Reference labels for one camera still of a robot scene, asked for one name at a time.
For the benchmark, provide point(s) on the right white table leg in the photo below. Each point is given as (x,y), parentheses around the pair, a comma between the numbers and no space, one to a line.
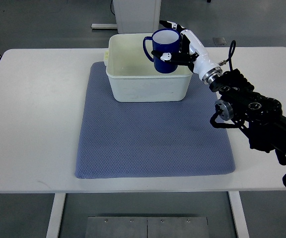
(238,214)

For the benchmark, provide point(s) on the white plastic box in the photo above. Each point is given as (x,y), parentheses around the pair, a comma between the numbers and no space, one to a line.
(132,75)

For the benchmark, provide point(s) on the white table leg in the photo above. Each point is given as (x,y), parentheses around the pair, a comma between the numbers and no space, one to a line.
(56,216)
(238,214)

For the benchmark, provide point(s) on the metal floor plate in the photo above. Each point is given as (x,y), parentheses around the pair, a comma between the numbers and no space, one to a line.
(147,227)

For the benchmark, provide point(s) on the blue textured mat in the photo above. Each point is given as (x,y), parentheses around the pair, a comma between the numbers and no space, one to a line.
(145,140)

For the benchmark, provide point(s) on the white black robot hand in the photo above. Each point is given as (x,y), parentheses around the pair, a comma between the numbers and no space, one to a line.
(191,53)

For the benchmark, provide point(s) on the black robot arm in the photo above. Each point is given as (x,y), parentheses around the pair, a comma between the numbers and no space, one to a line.
(258,117)

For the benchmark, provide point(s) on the blue mug white inside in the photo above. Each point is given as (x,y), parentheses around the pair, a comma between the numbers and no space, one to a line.
(164,41)

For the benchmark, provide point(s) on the white pedestal column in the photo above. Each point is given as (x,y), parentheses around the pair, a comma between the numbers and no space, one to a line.
(133,16)

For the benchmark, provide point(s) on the grey floor socket plate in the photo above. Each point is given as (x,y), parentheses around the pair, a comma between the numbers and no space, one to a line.
(219,41)

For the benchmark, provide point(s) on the left white table leg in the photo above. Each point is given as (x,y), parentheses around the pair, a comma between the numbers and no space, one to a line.
(56,216)

